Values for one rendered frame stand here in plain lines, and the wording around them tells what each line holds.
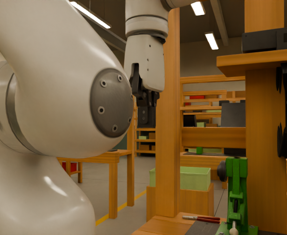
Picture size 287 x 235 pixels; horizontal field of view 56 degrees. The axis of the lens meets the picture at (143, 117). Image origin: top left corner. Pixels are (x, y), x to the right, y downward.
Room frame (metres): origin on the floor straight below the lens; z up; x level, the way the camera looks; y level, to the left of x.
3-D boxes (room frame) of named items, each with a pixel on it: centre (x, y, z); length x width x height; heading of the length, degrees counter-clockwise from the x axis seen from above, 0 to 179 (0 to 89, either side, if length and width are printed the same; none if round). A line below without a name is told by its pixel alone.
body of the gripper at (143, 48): (0.53, -0.01, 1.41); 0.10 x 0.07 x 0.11; 155
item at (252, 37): (1.01, -0.45, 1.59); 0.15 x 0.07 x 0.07; 65
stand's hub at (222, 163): (0.98, -0.28, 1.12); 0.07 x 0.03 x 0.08; 155
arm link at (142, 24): (0.53, -0.01, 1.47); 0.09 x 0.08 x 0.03; 155
